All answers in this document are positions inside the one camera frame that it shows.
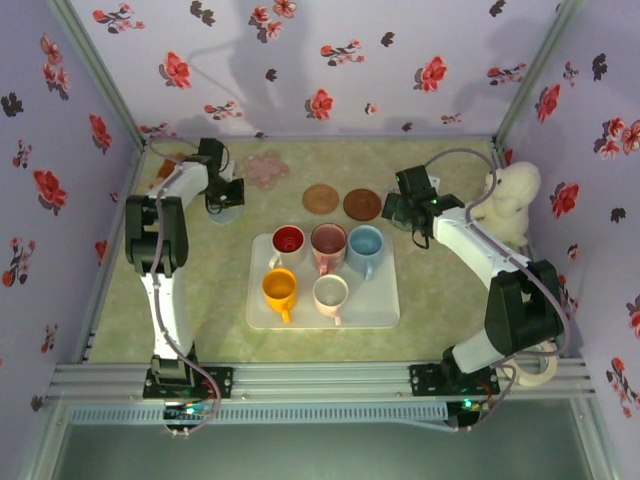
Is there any beige masking tape roll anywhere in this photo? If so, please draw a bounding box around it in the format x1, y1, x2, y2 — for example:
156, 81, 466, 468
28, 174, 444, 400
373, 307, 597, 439
502, 339, 559, 387

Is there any aluminium corner post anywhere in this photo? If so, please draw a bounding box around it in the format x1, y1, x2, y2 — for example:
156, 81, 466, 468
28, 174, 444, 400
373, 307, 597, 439
47, 0, 149, 146
492, 0, 586, 146

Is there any mauve pink mug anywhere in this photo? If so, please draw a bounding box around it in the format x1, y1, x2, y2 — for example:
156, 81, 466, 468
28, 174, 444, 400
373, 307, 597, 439
309, 222, 348, 276

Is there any pink flower-shaped coaster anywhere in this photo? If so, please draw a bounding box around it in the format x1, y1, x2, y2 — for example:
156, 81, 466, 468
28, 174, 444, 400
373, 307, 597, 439
243, 152, 291, 190

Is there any pale pink mug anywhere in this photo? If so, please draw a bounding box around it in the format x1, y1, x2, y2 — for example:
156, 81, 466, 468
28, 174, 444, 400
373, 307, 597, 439
312, 273, 350, 327

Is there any small controller board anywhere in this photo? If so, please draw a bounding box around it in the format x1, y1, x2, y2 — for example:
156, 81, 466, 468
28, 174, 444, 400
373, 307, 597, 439
163, 401, 214, 426
447, 398, 490, 426

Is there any white plastic tray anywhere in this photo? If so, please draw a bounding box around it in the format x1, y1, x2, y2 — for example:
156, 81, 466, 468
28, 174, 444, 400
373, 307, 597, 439
245, 232, 401, 330

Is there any light blue woven round coaster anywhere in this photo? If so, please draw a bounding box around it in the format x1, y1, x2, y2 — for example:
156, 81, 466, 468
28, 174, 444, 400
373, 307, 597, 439
207, 204, 241, 225

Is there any brown plush monkey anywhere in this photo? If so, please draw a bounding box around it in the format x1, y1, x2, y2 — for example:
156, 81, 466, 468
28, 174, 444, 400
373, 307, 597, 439
155, 149, 187, 182

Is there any white plush animal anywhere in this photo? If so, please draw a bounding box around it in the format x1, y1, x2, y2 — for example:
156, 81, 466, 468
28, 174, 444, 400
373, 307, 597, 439
463, 160, 542, 247

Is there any yellow mug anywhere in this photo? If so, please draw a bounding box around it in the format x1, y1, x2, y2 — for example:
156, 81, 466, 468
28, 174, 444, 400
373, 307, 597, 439
261, 267, 299, 324

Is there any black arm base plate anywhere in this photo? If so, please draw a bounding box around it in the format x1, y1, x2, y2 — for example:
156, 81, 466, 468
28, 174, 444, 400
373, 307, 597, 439
408, 363, 501, 397
143, 367, 235, 400

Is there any aluminium front rail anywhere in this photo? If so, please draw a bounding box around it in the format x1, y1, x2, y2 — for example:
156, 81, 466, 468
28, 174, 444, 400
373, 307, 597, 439
49, 363, 594, 399

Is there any light blue mug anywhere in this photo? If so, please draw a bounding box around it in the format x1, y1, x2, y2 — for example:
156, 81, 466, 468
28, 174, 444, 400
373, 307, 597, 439
347, 224, 385, 281

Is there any light brown woven round coaster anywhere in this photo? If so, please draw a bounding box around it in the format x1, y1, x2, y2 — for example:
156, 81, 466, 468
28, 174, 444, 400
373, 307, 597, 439
301, 183, 340, 215

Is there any aluminium rail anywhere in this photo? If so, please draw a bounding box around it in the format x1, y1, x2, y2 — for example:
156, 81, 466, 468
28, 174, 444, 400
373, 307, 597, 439
144, 134, 496, 145
49, 363, 594, 399

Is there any white mug with red inside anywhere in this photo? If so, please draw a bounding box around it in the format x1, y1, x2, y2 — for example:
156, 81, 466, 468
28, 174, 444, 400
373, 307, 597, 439
268, 224, 307, 271

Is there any dark brown wooden round coaster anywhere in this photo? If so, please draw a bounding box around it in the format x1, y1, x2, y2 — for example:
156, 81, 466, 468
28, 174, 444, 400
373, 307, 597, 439
342, 187, 382, 222

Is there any aluminium back rail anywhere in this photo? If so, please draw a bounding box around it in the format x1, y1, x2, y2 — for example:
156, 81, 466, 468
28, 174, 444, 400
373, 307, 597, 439
144, 134, 496, 145

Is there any grey slotted cable duct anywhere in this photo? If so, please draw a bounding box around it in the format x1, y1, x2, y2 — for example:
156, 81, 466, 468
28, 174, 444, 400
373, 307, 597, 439
67, 403, 449, 426

